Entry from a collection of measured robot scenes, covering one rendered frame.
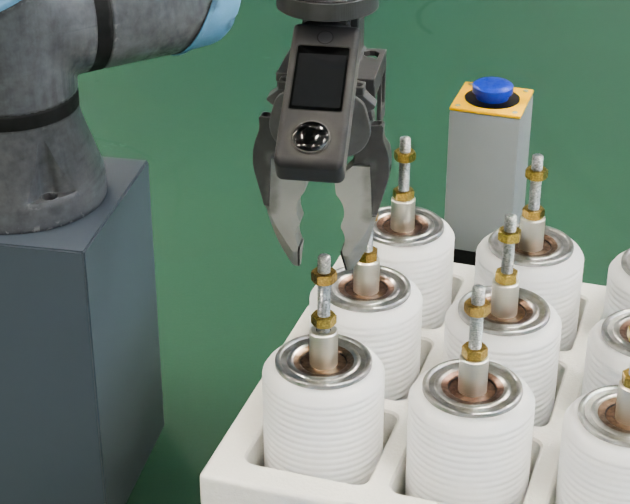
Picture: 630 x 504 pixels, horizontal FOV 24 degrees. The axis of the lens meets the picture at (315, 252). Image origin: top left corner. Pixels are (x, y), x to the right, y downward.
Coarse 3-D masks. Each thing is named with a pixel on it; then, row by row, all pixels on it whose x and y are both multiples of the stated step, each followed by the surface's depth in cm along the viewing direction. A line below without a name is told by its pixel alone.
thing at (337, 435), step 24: (264, 384) 113; (288, 384) 111; (360, 384) 111; (384, 384) 114; (264, 408) 114; (288, 408) 110; (312, 408) 110; (336, 408) 110; (360, 408) 111; (264, 432) 115; (288, 432) 112; (312, 432) 111; (336, 432) 111; (360, 432) 112; (264, 456) 116; (288, 456) 113; (312, 456) 112; (336, 456) 112; (360, 456) 113; (336, 480) 113; (360, 480) 114
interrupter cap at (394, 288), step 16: (352, 272) 125; (384, 272) 125; (336, 288) 122; (352, 288) 123; (384, 288) 123; (400, 288) 123; (336, 304) 120; (352, 304) 120; (368, 304) 120; (384, 304) 120; (400, 304) 121
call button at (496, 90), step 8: (480, 80) 143; (488, 80) 143; (496, 80) 143; (504, 80) 143; (472, 88) 142; (480, 88) 141; (488, 88) 141; (496, 88) 141; (504, 88) 141; (512, 88) 141; (480, 96) 141; (488, 96) 141; (496, 96) 141; (504, 96) 141
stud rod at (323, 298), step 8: (320, 256) 108; (328, 256) 108; (320, 264) 108; (328, 264) 108; (320, 272) 109; (328, 272) 109; (320, 288) 110; (328, 288) 110; (320, 296) 110; (328, 296) 110; (320, 304) 110; (328, 304) 110; (320, 312) 110; (328, 312) 111
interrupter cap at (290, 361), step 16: (304, 336) 116; (288, 352) 114; (304, 352) 114; (352, 352) 114; (368, 352) 114; (288, 368) 112; (304, 368) 112; (336, 368) 112; (352, 368) 112; (368, 368) 112; (304, 384) 110; (320, 384) 110; (336, 384) 110; (352, 384) 110
